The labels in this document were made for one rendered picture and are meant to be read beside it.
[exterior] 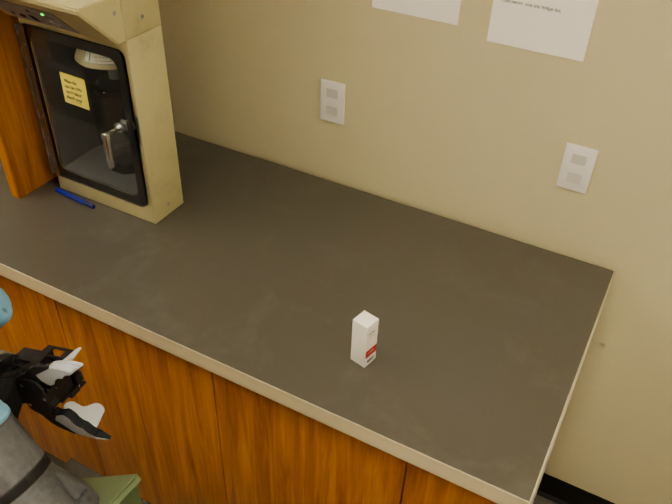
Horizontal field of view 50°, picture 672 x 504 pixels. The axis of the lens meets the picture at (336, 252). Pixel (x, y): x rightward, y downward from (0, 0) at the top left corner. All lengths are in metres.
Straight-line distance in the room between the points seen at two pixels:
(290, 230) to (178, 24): 0.68
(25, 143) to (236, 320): 0.77
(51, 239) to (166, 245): 0.28
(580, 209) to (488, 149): 0.26
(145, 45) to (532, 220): 0.99
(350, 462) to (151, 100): 0.90
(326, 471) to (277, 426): 0.14
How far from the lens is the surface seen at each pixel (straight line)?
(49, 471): 1.07
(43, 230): 1.88
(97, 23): 1.53
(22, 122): 1.96
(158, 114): 1.72
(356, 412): 1.36
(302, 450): 1.56
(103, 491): 1.12
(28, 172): 2.01
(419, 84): 1.75
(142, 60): 1.65
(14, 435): 1.06
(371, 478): 1.50
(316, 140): 1.96
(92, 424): 1.23
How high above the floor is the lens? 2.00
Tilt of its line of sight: 38 degrees down
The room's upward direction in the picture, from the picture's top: 2 degrees clockwise
